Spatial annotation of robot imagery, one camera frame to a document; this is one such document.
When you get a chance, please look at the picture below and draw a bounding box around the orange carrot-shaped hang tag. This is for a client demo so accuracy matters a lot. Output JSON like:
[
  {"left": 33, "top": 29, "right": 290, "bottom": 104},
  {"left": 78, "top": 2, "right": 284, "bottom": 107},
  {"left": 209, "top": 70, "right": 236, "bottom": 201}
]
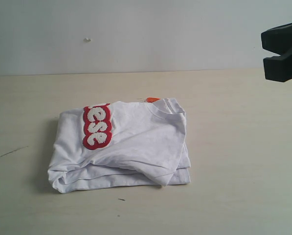
[{"left": 138, "top": 97, "right": 160, "bottom": 103}]

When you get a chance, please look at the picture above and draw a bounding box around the white t-shirt red Chinese patch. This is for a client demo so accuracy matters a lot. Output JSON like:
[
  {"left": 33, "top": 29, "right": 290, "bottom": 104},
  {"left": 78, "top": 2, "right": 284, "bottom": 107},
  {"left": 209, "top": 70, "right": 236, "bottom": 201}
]
[{"left": 47, "top": 98, "right": 190, "bottom": 193}]

